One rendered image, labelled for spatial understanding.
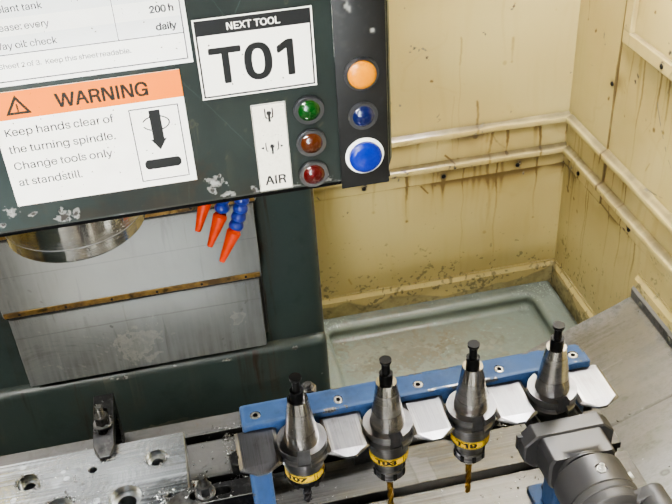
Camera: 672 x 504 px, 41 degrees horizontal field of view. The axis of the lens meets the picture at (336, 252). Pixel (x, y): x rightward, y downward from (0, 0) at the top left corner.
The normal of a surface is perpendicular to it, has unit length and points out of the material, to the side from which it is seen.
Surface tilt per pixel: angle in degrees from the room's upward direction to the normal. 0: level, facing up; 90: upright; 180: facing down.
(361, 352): 0
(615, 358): 24
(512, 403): 0
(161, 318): 90
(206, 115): 90
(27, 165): 90
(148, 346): 89
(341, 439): 0
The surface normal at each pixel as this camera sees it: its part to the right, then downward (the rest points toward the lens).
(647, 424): -0.45, -0.68
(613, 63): -0.98, 0.16
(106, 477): -0.05, -0.82
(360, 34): 0.21, 0.55
